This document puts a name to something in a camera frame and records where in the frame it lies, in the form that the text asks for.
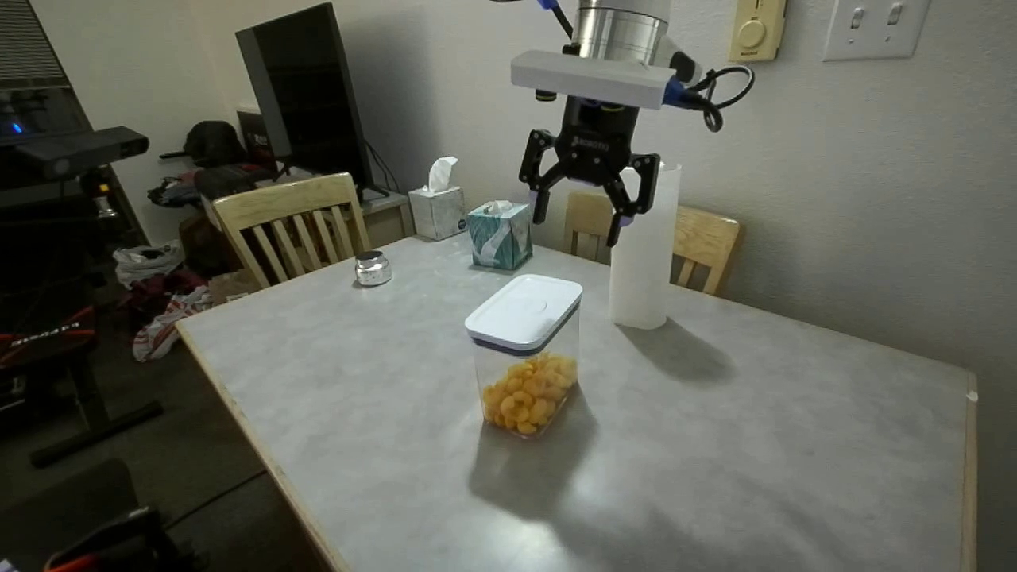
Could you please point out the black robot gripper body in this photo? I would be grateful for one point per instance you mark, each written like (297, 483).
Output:
(596, 138)

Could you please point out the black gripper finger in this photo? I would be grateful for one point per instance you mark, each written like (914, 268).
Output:
(629, 191)
(533, 177)

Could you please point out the white rectangular container lid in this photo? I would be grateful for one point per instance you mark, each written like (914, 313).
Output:
(526, 313)

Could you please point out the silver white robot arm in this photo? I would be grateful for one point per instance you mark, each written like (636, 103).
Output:
(611, 29)

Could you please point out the teal patterned tissue box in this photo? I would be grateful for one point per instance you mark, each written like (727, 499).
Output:
(500, 234)

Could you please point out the white paper towel roll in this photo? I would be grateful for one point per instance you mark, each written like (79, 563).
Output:
(640, 263)

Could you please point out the small silver metal tin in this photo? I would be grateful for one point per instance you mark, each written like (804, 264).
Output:
(370, 271)

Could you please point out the light wooden slatted chair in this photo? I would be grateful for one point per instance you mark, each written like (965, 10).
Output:
(293, 226)

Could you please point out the clear plastic food container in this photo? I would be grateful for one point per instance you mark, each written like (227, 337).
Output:
(529, 391)

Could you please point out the orange cereal rings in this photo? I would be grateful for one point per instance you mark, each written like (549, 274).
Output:
(529, 396)

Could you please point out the black flat screen monitor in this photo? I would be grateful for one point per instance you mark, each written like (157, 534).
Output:
(298, 77)

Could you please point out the black keyboard on stand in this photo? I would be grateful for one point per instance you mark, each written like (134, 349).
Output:
(55, 157)

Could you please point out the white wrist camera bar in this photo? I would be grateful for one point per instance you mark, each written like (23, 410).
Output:
(582, 77)

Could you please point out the wooden chair by wall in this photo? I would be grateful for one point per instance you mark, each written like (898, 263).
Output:
(704, 243)

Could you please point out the beige wall thermostat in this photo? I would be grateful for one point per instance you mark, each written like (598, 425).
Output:
(758, 29)

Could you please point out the white double light switch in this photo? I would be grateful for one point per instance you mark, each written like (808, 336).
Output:
(874, 29)

